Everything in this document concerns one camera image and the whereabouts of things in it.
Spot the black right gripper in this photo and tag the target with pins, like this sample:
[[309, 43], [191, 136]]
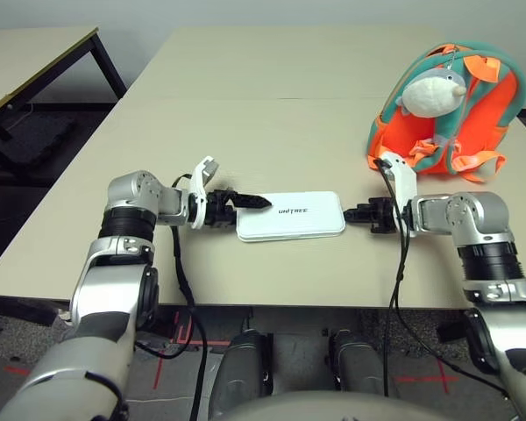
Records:
[[383, 215]]

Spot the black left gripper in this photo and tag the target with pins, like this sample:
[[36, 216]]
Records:
[[219, 210]]

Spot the white pencil case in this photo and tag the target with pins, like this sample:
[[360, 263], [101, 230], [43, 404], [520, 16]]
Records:
[[289, 217]]

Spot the teal and orange backpack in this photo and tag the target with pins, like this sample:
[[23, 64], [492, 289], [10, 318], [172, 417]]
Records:
[[495, 109]]

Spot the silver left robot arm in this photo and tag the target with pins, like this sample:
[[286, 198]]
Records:
[[109, 298]]

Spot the grey white plush toy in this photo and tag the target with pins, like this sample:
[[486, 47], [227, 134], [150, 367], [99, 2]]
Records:
[[429, 96]]

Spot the dark grey robot right leg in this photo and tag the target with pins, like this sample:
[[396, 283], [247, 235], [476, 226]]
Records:
[[364, 368]]

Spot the dark grey robot leg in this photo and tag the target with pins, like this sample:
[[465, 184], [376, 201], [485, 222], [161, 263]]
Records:
[[241, 373], [364, 368]]

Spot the dark grey robot left leg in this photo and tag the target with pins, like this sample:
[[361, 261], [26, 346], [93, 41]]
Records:
[[241, 373]]

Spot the red floor tape cross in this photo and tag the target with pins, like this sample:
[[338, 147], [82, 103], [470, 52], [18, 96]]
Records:
[[442, 377]]

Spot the beige robot torso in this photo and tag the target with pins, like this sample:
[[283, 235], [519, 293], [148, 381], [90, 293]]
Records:
[[355, 408]]

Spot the black foam floor mat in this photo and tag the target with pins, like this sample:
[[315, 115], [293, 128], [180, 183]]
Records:
[[30, 136]]

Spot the beige black-framed side table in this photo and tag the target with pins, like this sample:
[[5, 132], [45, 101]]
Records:
[[26, 57]]

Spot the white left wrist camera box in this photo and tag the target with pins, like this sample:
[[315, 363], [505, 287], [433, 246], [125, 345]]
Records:
[[199, 184]]

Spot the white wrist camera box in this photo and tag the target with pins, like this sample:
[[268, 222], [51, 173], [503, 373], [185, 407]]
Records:
[[199, 184], [405, 180]]

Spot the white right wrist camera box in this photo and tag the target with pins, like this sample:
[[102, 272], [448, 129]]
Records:
[[405, 180]]

